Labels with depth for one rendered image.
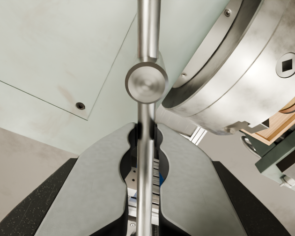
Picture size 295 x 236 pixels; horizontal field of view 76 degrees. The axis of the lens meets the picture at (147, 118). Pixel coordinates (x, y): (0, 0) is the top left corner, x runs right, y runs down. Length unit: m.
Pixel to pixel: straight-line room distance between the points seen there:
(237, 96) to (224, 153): 1.82
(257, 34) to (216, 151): 1.83
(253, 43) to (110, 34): 0.18
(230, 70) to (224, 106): 0.06
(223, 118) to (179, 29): 0.17
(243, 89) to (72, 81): 0.24
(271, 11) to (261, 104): 0.12
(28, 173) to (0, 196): 0.66
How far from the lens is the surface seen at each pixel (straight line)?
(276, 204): 3.02
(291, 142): 0.92
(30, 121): 0.34
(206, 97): 0.31
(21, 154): 2.45
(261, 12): 0.30
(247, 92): 0.31
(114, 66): 0.25
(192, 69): 0.33
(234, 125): 0.38
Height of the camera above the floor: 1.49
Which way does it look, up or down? 59 degrees down
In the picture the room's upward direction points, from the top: 177 degrees counter-clockwise
